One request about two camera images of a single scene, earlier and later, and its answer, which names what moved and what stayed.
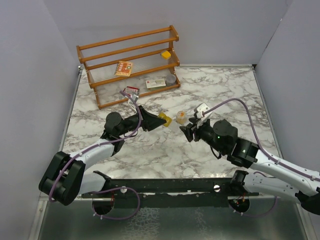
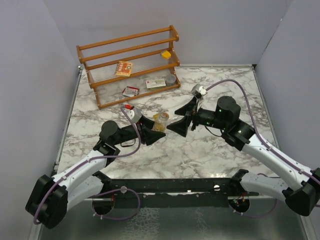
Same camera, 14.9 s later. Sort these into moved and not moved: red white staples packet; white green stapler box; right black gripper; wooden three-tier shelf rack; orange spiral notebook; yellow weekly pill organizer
Moved: right black gripper; yellow weekly pill organizer
Not moved: orange spiral notebook; wooden three-tier shelf rack; red white staples packet; white green stapler box
